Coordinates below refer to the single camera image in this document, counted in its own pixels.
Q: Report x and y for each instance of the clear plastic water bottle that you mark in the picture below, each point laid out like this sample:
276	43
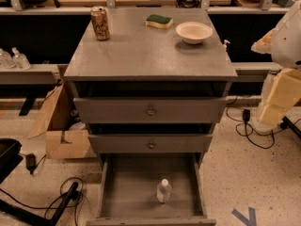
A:
163	191

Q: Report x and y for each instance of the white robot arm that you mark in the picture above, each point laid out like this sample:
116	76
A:
282	91

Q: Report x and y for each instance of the grey wooden drawer cabinet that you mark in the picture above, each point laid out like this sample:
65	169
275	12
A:
143	62

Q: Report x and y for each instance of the grey top drawer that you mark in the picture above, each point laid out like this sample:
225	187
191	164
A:
105	110

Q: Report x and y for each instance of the grey middle drawer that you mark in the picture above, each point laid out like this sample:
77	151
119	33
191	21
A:
171	143

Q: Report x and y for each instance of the grey open bottom drawer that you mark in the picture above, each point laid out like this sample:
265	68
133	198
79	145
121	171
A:
129	185

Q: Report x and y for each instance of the clear pump bottle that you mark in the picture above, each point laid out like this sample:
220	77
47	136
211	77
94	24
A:
6	60
20	60

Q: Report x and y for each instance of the white bowl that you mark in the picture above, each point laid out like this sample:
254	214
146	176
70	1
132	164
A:
193	32

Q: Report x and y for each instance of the green yellow sponge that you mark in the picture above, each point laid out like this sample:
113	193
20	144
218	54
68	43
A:
159	21

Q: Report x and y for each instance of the small white pump dispenser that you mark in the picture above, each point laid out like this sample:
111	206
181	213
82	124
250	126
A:
226	45

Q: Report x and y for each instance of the brown cardboard box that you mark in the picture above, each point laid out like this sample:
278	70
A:
65	137

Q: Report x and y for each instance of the gold drink can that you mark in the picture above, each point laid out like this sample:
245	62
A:
100	23

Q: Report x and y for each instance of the small black adapter left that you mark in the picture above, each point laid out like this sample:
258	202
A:
30	161

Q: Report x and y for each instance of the black bin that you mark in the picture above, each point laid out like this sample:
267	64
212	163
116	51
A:
9	156

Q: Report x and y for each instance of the black power adapter with cable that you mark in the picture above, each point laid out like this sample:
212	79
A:
245	129

